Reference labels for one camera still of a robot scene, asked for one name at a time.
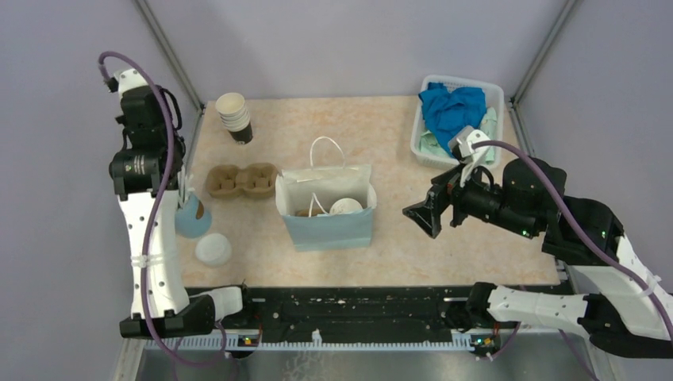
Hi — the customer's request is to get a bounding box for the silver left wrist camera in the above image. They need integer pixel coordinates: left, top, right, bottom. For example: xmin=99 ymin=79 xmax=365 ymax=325
xmin=107 ymin=68 xmax=148 ymax=98

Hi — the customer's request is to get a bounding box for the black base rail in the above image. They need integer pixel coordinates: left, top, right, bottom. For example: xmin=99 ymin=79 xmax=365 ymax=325
xmin=183 ymin=284 xmax=574 ymax=348

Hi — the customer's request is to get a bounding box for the cup of white straws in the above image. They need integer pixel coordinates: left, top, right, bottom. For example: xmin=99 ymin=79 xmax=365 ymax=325
xmin=175 ymin=167 xmax=212 ymax=239

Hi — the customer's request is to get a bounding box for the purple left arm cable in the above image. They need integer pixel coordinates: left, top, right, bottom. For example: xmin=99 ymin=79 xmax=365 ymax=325
xmin=98 ymin=50 xmax=240 ymax=381

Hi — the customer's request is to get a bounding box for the light blue paper bag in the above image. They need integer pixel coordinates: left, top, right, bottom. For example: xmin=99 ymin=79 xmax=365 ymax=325
xmin=275 ymin=136 xmax=377 ymax=252

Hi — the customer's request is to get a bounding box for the stack of paper cups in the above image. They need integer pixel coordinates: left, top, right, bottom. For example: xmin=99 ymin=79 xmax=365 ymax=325
xmin=215 ymin=92 xmax=253 ymax=144

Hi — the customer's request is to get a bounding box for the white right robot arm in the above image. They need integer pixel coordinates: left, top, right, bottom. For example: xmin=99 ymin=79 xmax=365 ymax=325
xmin=403 ymin=159 xmax=672 ymax=359

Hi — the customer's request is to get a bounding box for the light green cloth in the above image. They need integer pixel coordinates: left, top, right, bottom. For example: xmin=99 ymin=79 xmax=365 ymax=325
xmin=418 ymin=107 xmax=498 ymax=158

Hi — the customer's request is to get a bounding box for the blue cloth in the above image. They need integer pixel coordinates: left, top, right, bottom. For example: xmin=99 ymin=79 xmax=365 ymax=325
xmin=418 ymin=83 xmax=487 ymax=158

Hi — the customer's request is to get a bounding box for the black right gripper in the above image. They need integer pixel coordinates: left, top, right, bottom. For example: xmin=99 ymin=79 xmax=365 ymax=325
xmin=401 ymin=156 xmax=536 ymax=239

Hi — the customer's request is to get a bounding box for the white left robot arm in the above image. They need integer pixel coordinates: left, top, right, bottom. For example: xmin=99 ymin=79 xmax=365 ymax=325
xmin=109 ymin=84 xmax=255 ymax=339

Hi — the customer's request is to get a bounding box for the white plastic basket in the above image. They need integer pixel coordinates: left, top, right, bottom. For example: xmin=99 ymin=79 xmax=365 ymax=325
xmin=410 ymin=75 xmax=505 ymax=170

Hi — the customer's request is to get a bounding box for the white plastic cup lid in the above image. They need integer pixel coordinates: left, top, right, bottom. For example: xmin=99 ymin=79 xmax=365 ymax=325
xmin=329 ymin=198 xmax=363 ymax=215

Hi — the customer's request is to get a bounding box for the stack of white lids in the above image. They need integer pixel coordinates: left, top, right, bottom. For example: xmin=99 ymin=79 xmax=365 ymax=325
xmin=194 ymin=233 xmax=233 ymax=267

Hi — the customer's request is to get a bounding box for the brown cardboard cup carrier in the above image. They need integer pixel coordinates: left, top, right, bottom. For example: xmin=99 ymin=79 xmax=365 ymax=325
xmin=205 ymin=163 xmax=279 ymax=199

